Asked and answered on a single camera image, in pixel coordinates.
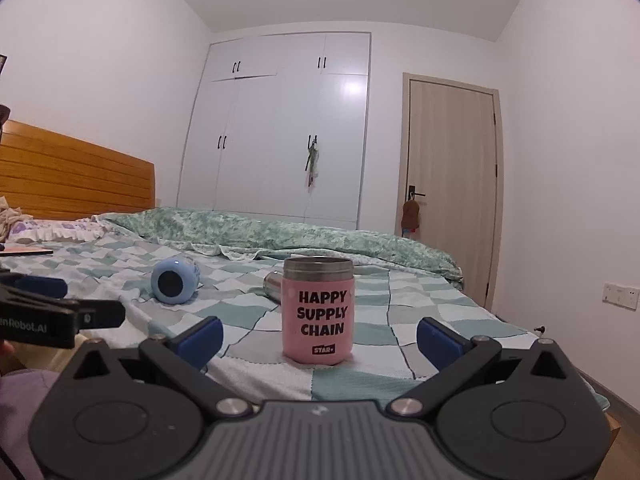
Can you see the hanging wardrobe ornament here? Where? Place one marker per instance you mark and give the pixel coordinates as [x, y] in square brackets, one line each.
[311, 162]

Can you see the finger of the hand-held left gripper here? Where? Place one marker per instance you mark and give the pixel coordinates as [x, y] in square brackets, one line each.
[37, 286]
[102, 314]

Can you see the stainless steel cup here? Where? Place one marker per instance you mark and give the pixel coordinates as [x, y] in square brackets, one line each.
[273, 287]

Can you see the beige cloth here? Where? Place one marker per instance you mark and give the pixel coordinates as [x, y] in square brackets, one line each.
[12, 217]

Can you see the purple floral pillow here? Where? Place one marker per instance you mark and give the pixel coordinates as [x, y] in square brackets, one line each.
[60, 230]

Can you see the blue round speaker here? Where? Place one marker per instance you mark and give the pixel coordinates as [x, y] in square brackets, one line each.
[175, 280]

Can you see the person's left hand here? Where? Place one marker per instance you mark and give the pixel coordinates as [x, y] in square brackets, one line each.
[5, 348]

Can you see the white wall socket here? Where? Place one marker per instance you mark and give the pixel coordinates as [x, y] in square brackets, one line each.
[621, 295]

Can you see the purple clothing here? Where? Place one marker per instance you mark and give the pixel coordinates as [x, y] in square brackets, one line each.
[25, 410]

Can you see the pink printed cup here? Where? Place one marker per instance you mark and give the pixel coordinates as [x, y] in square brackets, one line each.
[317, 310]

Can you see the light wooden door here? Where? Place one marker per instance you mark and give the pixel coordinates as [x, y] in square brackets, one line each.
[452, 185]

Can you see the wall picture frame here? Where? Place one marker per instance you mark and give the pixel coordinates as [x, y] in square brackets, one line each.
[3, 66]

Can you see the dark flat tablet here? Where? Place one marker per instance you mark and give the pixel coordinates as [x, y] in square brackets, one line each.
[25, 251]

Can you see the wooden headboard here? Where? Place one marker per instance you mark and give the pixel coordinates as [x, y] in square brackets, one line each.
[75, 180]

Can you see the white wardrobe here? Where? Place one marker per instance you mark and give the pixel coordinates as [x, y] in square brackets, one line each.
[280, 125]

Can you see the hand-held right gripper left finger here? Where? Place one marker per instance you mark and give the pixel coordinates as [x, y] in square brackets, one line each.
[200, 342]

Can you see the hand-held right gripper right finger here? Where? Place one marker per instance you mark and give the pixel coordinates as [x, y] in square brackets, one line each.
[440, 342]

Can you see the checkered teal blanket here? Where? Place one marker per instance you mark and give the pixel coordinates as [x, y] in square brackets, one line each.
[250, 310]

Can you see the green floral duvet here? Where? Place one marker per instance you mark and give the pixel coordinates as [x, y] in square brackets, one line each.
[300, 235]

